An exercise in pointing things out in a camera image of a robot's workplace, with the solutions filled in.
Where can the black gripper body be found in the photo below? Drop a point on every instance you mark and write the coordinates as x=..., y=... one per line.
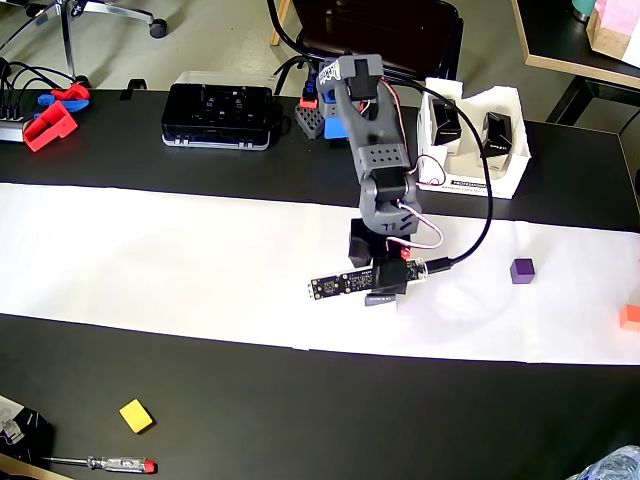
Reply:
x=361, y=248

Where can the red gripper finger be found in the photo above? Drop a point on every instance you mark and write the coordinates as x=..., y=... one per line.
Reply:
x=404, y=255

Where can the long white paper strip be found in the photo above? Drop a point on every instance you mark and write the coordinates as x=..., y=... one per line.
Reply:
x=200, y=260

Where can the grey robot arm blue base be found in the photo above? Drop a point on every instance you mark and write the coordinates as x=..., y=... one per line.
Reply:
x=370, y=130

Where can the white cardboard carton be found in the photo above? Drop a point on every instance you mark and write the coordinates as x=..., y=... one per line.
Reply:
x=465, y=191

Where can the purple cube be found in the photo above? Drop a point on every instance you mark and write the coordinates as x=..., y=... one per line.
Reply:
x=522, y=270

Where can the black electronics case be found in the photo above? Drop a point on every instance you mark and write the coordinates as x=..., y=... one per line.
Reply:
x=217, y=115

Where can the orange cube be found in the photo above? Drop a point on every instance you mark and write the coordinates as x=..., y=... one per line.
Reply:
x=631, y=317

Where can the wooden leg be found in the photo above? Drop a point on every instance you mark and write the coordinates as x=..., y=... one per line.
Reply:
x=279, y=20

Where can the black table wooden edge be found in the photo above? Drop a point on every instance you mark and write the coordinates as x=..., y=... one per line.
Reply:
x=560, y=30

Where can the black table clamp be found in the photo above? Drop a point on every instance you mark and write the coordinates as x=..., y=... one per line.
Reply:
x=134, y=87

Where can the yellow cube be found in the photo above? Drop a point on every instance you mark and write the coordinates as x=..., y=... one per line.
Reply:
x=135, y=415

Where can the clear plastic water bottle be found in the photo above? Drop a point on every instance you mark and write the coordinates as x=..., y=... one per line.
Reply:
x=615, y=465

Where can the brown bag pink paper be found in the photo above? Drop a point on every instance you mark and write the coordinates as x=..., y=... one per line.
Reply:
x=612, y=35

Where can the teal tumbler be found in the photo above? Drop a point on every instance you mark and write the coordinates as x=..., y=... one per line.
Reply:
x=582, y=7

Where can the blue red printed part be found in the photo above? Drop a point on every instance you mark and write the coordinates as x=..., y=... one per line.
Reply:
x=67, y=97

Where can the office chair silver base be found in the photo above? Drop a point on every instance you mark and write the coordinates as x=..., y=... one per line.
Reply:
x=68, y=40

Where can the silver USB hub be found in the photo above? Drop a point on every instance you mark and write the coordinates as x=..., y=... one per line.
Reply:
x=10, y=130

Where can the black printed pouch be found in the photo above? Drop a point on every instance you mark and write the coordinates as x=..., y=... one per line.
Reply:
x=25, y=430

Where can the wooden board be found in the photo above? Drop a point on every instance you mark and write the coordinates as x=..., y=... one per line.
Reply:
x=20, y=472

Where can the black camera circuit board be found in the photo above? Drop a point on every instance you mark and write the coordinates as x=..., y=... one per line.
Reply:
x=345, y=284

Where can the red printed bracket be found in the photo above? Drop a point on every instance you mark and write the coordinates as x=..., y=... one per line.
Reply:
x=47, y=125

